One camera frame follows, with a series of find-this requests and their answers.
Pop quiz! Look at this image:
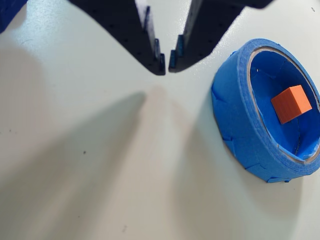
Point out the blue masking tape roll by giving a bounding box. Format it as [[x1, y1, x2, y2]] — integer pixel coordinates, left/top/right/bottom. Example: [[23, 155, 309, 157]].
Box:
[[210, 37, 320, 185]]

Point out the small orange cube block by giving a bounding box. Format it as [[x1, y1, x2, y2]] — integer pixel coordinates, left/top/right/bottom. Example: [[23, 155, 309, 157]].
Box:
[[270, 84, 313, 125]]

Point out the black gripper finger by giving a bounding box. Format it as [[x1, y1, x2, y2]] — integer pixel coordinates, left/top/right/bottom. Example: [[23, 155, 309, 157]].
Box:
[[68, 0, 167, 77], [168, 0, 273, 74]]

